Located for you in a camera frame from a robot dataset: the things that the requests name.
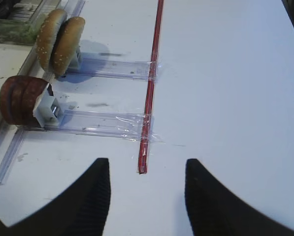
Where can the red thin rod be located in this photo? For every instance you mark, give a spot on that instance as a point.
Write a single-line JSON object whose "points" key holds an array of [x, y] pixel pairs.
{"points": [[146, 126]]}

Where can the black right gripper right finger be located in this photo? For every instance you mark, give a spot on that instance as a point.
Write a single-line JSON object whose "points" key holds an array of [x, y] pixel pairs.
{"points": [[213, 210]]}

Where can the white pusher block top buns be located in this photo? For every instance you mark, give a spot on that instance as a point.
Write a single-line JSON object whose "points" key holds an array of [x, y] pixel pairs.
{"points": [[76, 60]]}

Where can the sesame top bun front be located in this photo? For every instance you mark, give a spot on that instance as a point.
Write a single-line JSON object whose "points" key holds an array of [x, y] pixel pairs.
{"points": [[47, 36]]}

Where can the white pusher block patties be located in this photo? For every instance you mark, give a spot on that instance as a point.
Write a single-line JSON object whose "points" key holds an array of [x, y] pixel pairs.
{"points": [[47, 110]]}

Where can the sesame top bun rear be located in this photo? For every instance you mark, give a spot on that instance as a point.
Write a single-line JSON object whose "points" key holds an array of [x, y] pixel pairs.
{"points": [[67, 41]]}

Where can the clear rail for patties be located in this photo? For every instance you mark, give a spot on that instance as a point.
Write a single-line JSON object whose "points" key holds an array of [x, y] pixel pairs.
{"points": [[116, 125]]}

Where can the sesame bun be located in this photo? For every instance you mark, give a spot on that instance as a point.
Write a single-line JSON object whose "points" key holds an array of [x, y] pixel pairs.
{"points": [[67, 41], [47, 36]]}

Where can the green lettuce in box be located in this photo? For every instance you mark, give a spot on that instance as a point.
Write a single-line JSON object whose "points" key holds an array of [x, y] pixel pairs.
{"points": [[17, 34]]}

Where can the clear rail for top buns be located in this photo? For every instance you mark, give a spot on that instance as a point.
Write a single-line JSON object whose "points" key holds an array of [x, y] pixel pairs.
{"points": [[133, 70]]}

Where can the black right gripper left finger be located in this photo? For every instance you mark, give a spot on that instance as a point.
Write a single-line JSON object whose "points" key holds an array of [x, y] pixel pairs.
{"points": [[81, 210]]}

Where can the meat patties stack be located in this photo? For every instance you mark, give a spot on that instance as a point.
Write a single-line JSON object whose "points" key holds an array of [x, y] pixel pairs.
{"points": [[17, 99]]}

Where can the clear plastic ingredient box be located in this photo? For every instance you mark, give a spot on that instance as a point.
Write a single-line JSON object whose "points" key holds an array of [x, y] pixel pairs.
{"points": [[31, 12]]}

